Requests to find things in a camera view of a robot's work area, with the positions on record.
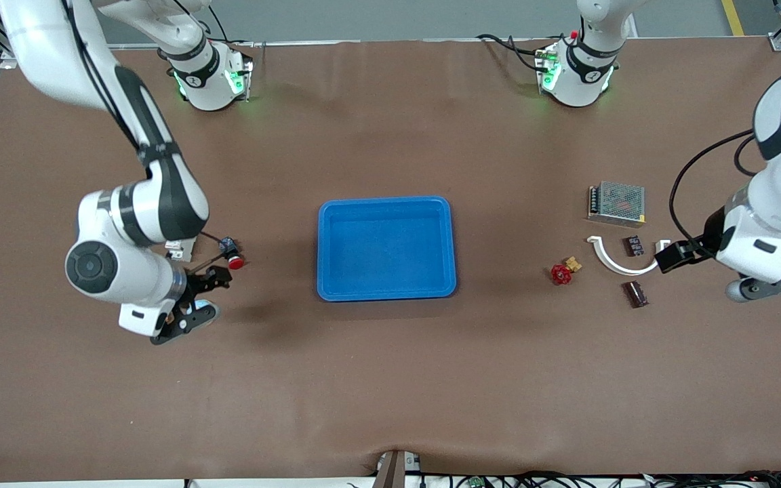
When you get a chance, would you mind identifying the blue plastic tray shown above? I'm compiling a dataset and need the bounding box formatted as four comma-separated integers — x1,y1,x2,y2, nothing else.
317,196,458,302

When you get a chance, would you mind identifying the black red push button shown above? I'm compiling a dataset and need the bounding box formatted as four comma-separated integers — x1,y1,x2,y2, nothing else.
218,237,246,270

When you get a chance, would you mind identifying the black base cable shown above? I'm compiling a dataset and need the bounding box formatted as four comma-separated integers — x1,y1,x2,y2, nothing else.
475,33,550,74

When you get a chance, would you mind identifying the black cable bundle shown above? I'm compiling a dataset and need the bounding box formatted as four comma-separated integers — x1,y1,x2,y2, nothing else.
424,470,781,488

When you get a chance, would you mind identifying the grey table edge bracket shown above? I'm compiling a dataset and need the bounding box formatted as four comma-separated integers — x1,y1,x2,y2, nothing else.
372,449,422,488

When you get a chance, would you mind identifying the red handle brass valve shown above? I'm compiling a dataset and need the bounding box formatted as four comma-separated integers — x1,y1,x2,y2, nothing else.
550,256,582,286

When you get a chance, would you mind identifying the metal mesh power supply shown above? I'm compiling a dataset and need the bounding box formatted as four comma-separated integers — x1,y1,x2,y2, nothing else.
587,180,647,228

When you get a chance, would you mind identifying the white red circuit breaker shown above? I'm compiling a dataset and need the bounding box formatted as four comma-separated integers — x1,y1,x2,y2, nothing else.
164,237,197,263

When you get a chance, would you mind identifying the white curved plastic clip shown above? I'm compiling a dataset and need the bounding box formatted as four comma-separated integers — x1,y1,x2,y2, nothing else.
586,235,672,277

